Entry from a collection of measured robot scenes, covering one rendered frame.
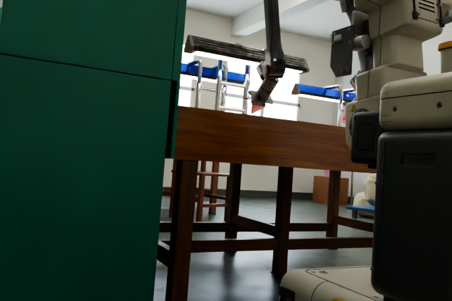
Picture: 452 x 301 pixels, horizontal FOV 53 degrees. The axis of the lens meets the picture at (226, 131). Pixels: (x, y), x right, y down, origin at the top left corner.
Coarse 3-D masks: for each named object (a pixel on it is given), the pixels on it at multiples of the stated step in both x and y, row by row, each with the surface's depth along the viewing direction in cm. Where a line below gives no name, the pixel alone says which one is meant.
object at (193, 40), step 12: (192, 36) 193; (192, 48) 190; (204, 48) 193; (216, 48) 196; (228, 48) 199; (240, 48) 203; (252, 48) 207; (252, 60) 204; (264, 60) 206; (288, 60) 214; (300, 60) 218
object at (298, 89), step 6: (300, 84) 288; (294, 90) 288; (300, 90) 285; (306, 90) 288; (312, 90) 290; (318, 90) 293; (324, 90) 296; (330, 90) 299; (336, 90) 302; (318, 96) 291; (324, 96) 293; (330, 96) 296; (336, 96) 298; (348, 96) 304; (354, 96) 308
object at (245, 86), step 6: (264, 48) 211; (222, 60) 218; (222, 66) 218; (246, 66) 224; (246, 72) 224; (246, 78) 224; (222, 84) 218; (228, 84) 219; (234, 84) 221; (240, 84) 222; (246, 84) 224; (216, 90) 217; (246, 90) 223; (216, 96) 217; (246, 96) 223; (216, 102) 216; (246, 102) 223; (216, 108) 216; (222, 108) 217; (228, 108) 219; (234, 108) 220; (240, 108) 222; (246, 108) 223
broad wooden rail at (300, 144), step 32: (192, 128) 158; (224, 128) 163; (256, 128) 170; (288, 128) 176; (320, 128) 184; (192, 160) 158; (224, 160) 163; (256, 160) 169; (288, 160) 176; (320, 160) 183
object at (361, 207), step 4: (352, 172) 469; (352, 176) 469; (352, 180) 469; (352, 184) 468; (352, 188) 468; (352, 192) 468; (352, 196) 468; (348, 208) 468; (352, 208) 465; (356, 208) 462; (360, 208) 460; (364, 208) 457; (368, 208) 458; (372, 208) 462; (352, 212) 470; (356, 212) 470; (352, 216) 469; (356, 216) 471
